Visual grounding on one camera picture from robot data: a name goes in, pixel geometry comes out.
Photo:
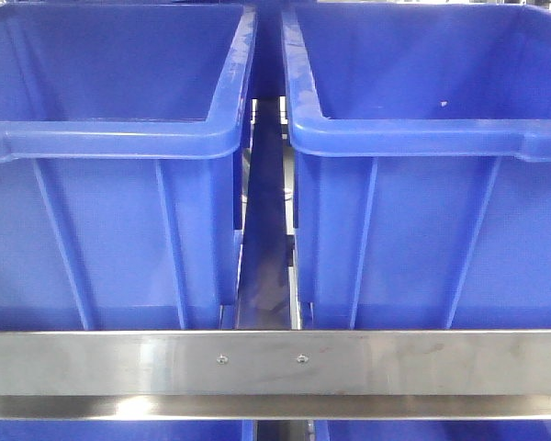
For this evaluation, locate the blue bin lower shelf right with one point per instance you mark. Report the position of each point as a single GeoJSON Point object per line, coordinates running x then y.
{"type": "Point", "coordinates": [432, 430]}

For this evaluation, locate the blue bin shelf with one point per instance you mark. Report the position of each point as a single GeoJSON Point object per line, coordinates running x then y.
{"type": "Point", "coordinates": [103, 430]}
{"type": "Point", "coordinates": [432, 430]}

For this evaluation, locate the blue bin lower shelf left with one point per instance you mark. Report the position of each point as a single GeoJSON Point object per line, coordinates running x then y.
{"type": "Point", "coordinates": [103, 430]}

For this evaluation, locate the blue bin front right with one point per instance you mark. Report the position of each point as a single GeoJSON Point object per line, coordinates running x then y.
{"type": "Point", "coordinates": [422, 139]}

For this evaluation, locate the blue bin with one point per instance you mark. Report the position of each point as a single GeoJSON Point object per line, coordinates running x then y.
{"type": "Point", "coordinates": [422, 139]}
{"type": "Point", "coordinates": [121, 135]}

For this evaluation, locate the blue bin front left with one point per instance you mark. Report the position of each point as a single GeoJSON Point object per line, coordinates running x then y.
{"type": "Point", "coordinates": [121, 135]}

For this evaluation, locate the steel shelf front rail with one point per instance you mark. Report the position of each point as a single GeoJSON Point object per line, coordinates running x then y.
{"type": "Point", "coordinates": [372, 375]}

